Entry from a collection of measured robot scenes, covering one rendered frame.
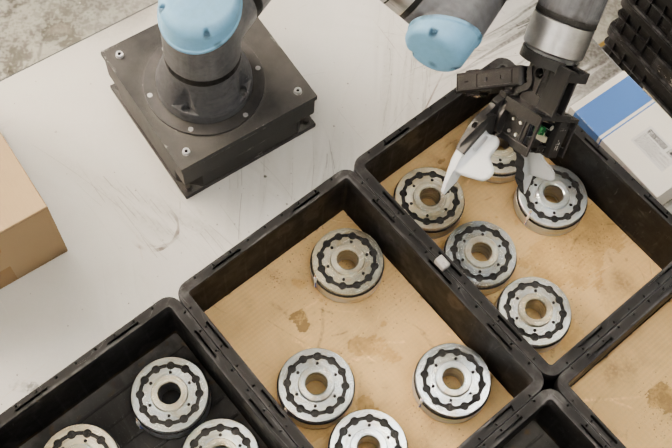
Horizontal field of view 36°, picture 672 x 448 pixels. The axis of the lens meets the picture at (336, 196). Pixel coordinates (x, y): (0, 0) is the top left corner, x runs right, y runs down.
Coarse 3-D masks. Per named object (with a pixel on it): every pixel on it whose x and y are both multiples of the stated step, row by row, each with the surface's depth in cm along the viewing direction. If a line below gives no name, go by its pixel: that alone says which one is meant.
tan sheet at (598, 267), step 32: (416, 160) 157; (448, 160) 158; (480, 192) 155; (512, 192) 156; (512, 224) 153; (608, 224) 154; (480, 256) 151; (544, 256) 151; (576, 256) 151; (608, 256) 152; (640, 256) 152; (576, 288) 149; (608, 288) 149; (576, 320) 147; (544, 352) 145
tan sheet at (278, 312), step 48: (240, 288) 147; (288, 288) 147; (384, 288) 148; (240, 336) 144; (288, 336) 144; (336, 336) 144; (384, 336) 145; (432, 336) 145; (384, 384) 142; (432, 432) 139
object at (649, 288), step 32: (512, 64) 154; (448, 96) 151; (416, 128) 149; (576, 128) 149; (608, 160) 147; (384, 192) 144; (640, 192) 145; (416, 224) 142; (640, 288) 139; (608, 320) 137; (576, 352) 134
